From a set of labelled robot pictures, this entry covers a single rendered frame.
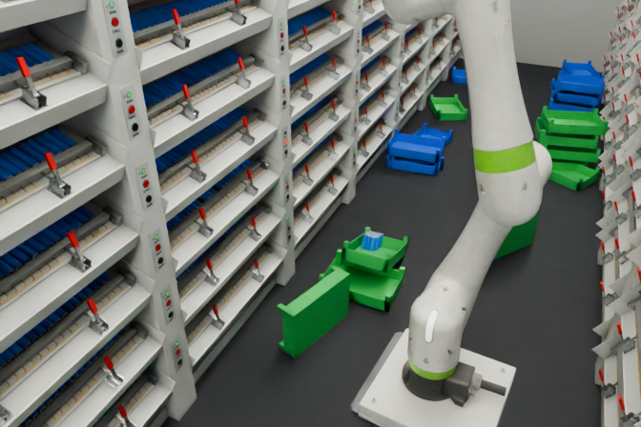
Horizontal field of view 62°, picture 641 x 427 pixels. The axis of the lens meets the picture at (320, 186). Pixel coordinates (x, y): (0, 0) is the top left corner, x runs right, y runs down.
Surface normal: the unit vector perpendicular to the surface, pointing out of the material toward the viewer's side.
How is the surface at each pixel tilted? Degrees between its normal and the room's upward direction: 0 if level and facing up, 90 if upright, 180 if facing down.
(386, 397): 3
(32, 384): 23
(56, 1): 113
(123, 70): 90
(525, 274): 0
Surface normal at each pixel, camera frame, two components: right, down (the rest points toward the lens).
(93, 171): 0.35, -0.72
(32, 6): 0.84, 0.53
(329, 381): 0.00, -0.86
